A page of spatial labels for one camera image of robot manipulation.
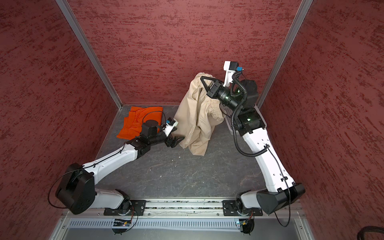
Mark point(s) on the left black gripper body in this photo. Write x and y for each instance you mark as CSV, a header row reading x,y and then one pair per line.
x,y
168,142

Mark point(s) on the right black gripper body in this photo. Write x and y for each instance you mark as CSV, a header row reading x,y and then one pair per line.
x,y
225,94

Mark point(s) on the beige shorts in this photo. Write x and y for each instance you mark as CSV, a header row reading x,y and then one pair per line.
x,y
198,115

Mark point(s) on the orange shorts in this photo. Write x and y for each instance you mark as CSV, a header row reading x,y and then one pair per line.
x,y
137,116

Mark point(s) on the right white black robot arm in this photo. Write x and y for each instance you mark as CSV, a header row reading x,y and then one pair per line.
x,y
252,140

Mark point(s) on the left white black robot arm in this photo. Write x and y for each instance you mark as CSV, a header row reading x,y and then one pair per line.
x,y
77,187

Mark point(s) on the white plastic laundry basket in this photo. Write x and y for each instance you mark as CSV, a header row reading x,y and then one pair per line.
x,y
229,117

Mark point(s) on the left small circuit board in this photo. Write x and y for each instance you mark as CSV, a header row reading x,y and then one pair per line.
x,y
122,223

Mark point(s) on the small circuit board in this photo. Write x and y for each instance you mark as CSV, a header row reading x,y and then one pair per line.
x,y
122,223
245,223

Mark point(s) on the right small circuit board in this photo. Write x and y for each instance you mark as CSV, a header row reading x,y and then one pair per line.
x,y
245,223

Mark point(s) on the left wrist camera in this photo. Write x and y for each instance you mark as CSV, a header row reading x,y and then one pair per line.
x,y
170,125

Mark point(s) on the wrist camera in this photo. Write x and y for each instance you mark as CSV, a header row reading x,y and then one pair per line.
x,y
170,125
230,68

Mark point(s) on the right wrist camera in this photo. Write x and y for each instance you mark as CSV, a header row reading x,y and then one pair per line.
x,y
230,68

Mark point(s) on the aluminium front rail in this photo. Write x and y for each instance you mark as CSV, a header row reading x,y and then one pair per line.
x,y
190,208

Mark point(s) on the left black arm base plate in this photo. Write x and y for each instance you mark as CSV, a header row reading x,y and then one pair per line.
x,y
128,208

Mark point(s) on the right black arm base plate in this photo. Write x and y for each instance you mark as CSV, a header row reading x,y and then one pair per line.
x,y
236,208

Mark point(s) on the right aluminium corner post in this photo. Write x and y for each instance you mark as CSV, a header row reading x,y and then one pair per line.
x,y
289,39

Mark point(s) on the aluminium corner post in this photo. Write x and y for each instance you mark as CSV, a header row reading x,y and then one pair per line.
x,y
79,33
289,39

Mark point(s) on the left aluminium corner post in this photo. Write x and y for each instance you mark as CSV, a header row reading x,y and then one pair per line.
x,y
79,33

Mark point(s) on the white slotted cable duct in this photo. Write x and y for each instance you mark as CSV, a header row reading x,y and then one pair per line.
x,y
170,224

